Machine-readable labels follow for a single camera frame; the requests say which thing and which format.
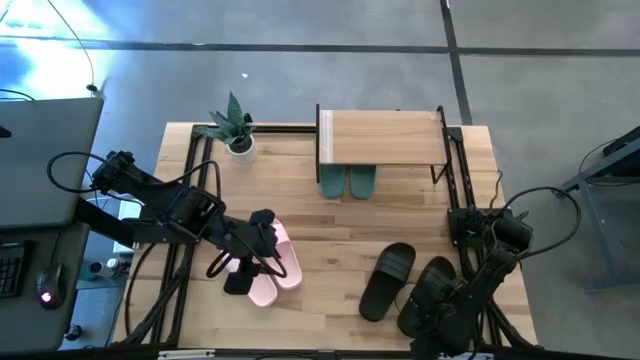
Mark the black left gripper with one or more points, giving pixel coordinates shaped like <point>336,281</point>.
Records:
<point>252,240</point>

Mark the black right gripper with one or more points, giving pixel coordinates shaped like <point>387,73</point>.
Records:
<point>440,305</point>

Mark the pink slide sandal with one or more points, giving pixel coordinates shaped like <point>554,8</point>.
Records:
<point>290,265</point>
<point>262,295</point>

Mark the black slide sandal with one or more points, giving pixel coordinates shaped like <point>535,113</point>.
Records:
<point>441,266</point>
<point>387,280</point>

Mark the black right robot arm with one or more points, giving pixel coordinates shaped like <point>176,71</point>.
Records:
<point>492,280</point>

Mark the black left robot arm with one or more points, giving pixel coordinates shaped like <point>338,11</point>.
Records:
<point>165,195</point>

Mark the small white bottle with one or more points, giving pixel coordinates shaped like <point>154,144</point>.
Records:
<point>117,264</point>

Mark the green slide sandal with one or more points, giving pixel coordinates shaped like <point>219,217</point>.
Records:
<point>332,182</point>
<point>362,182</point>

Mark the white power box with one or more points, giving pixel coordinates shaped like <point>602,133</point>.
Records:
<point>127,212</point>

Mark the snake plant in white pot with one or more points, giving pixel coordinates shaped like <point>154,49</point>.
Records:
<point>232,127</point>

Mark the black round knob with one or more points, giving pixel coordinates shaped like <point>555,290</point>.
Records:
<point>73,332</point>

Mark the black computer mouse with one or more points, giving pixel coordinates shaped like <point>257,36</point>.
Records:
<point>50,285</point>

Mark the grey desk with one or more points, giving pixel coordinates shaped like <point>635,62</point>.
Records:
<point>30,320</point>

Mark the black keyboard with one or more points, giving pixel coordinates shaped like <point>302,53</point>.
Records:
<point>10,270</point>

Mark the blue-grey metal cart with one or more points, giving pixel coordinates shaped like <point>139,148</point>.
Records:
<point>625,159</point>

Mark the small black desk object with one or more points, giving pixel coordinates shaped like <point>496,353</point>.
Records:
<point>4,131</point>

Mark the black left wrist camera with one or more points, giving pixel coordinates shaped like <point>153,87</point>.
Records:
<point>262,217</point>

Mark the black desk bracket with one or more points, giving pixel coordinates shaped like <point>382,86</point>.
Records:
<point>100,222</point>

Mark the black aluminium table frame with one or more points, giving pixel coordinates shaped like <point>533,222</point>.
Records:
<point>280,129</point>

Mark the wooden shelf black frame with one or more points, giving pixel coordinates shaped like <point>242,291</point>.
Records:
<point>385,137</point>

